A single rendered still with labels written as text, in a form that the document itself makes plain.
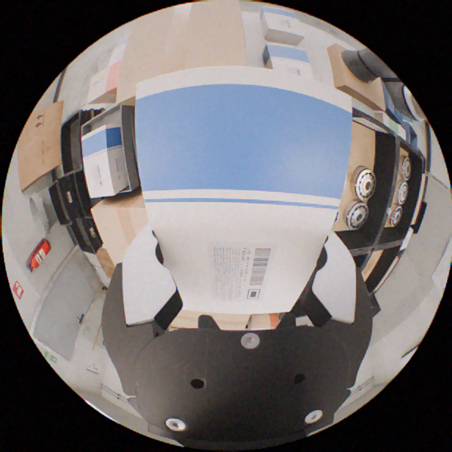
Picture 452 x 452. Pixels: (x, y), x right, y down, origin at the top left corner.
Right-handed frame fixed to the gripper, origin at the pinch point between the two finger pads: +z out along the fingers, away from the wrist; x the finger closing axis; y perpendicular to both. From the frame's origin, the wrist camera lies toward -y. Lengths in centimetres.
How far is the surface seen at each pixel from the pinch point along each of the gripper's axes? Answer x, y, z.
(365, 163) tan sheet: 39.8, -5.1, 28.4
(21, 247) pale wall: -257, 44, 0
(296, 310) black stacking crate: 31, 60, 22
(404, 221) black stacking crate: 76, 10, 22
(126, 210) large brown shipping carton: -28.7, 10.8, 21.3
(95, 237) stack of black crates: -127, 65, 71
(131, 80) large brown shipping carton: -23.8, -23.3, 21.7
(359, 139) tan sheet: 36.0, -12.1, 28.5
